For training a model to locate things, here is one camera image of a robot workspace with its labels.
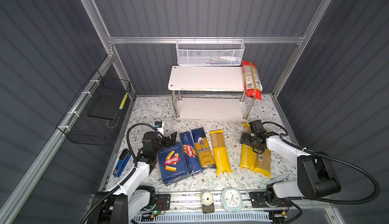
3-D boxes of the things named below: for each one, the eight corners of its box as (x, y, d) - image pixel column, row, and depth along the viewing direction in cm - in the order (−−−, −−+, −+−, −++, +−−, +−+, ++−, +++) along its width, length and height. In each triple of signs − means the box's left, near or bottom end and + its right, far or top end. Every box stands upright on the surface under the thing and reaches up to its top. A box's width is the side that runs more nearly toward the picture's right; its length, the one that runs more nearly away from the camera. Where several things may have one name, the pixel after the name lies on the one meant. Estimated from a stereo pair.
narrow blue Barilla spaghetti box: (191, 176, 83) (191, 174, 80) (181, 136, 99) (180, 133, 96) (203, 172, 84) (203, 170, 81) (191, 134, 100) (190, 131, 97)
